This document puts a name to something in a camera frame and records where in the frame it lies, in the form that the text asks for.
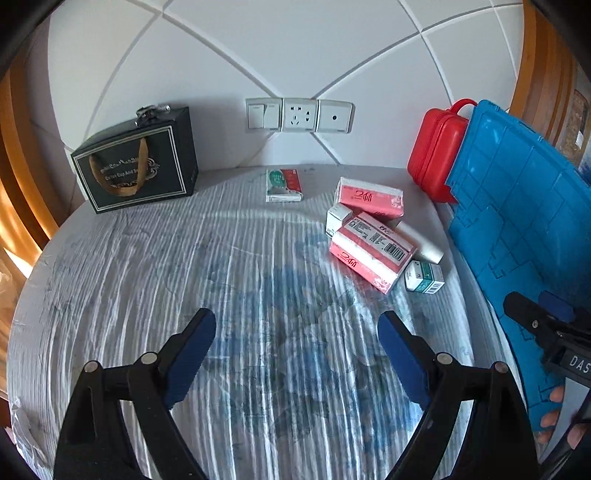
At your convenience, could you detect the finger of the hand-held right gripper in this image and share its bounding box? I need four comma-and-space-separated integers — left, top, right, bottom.
503, 292, 561, 344
538, 291, 578, 325

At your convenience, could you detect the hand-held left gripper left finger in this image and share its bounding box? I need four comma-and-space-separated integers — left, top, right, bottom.
53, 308, 218, 480

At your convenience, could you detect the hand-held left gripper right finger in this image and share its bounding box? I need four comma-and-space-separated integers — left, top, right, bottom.
377, 311, 540, 480

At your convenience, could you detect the pink tissue pack with barcode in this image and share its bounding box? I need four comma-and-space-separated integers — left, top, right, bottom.
329, 211, 417, 296

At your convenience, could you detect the white cloth-covered desktop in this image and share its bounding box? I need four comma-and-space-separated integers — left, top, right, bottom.
7, 164, 529, 480

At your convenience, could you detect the person's right hand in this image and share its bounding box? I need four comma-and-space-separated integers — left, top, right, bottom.
539, 384, 587, 446

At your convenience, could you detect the green white small box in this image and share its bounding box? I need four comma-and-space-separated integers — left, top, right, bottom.
404, 260, 445, 295

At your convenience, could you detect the blue plastic crate lid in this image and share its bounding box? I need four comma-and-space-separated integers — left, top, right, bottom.
445, 99, 591, 435

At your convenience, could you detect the white tube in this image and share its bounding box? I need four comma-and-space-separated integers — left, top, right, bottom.
394, 220, 445, 264

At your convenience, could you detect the red plastic case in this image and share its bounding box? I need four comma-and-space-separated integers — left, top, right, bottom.
407, 98, 478, 204

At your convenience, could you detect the red green white box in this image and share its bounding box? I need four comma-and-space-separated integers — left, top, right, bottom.
265, 168, 305, 203

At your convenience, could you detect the black gift bag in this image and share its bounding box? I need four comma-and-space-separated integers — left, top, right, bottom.
71, 105, 199, 215

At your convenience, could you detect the wooden frame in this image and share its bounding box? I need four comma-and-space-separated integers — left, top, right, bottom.
0, 60, 63, 264
508, 0, 591, 167

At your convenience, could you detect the white wall socket single hole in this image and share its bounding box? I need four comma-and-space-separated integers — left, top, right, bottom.
317, 100, 356, 136

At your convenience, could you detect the white wall power socket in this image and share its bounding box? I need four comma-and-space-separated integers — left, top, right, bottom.
281, 98, 320, 133

